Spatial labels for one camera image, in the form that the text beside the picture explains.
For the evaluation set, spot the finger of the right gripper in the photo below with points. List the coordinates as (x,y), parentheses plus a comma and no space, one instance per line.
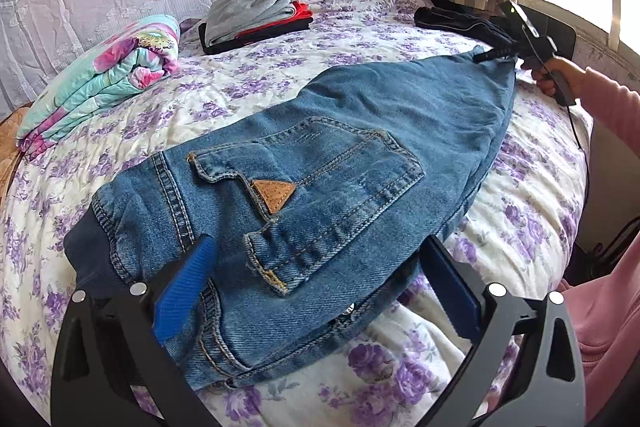
(494,54)

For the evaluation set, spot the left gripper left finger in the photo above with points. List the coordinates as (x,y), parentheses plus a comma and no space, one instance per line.
(111,365)

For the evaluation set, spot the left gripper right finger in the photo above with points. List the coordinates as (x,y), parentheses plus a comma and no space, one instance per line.
(524,366)

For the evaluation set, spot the blue denim pants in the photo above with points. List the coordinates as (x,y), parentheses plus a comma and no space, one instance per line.
(316,207)

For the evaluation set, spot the person's right hand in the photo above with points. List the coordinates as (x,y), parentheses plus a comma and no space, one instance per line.
(573,74)

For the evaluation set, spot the dark navy pants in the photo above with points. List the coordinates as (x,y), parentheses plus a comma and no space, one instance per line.
(469,26)

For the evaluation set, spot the purple floral bedspread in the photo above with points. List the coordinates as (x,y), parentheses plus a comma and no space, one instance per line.
(519,231)

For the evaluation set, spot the folded red garment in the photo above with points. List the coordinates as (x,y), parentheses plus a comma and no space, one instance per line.
(295,16)

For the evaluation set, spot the brown orange pillow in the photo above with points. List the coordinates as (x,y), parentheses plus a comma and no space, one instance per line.
(10,154)

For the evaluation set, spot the folded grey garment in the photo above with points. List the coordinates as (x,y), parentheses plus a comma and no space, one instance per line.
(227,18)

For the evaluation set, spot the folded black garment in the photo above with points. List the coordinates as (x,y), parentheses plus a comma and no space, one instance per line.
(222,47)

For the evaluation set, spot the folded teal floral quilt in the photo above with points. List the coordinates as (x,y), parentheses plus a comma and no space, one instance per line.
(118,68)

